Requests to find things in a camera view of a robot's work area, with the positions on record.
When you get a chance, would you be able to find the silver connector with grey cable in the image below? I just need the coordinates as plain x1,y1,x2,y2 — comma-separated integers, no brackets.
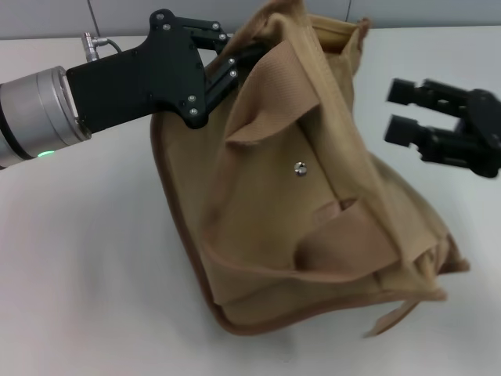
81,33,124,62

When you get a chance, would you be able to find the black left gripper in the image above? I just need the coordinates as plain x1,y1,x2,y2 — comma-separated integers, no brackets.
65,9,268,130

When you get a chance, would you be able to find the khaki canvas food bag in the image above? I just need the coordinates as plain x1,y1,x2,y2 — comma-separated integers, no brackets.
150,0,470,340

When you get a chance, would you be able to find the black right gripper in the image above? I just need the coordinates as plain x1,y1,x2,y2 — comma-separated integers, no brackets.
383,78,501,179

